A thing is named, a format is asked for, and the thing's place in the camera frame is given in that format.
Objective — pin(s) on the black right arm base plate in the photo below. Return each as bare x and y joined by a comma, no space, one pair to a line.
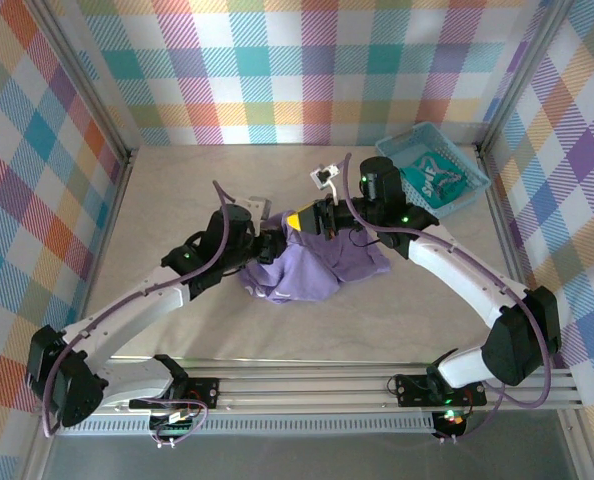
412,392

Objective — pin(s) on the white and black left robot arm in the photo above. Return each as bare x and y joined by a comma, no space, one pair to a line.
127,320

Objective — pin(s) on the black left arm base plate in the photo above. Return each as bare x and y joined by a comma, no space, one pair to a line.
207,392

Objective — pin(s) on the aluminium table side rail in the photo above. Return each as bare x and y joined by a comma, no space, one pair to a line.
126,172
497,225

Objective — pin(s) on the light blue plastic basket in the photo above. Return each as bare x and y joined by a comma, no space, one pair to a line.
407,142

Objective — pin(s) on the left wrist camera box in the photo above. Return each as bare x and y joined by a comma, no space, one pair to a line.
257,206

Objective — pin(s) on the teal t-shirt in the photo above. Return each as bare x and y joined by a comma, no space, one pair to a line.
437,185

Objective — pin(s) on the long aluminium base rail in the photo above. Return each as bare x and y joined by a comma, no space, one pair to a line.
302,390

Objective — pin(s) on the small black controller board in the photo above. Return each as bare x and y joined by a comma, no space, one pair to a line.
172,429
452,422

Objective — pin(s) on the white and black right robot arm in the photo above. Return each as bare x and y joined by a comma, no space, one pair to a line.
457,275

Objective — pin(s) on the purple t-shirt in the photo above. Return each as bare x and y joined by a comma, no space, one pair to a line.
302,270

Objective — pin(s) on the aluminium frame post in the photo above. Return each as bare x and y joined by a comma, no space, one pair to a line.
84,75
524,75

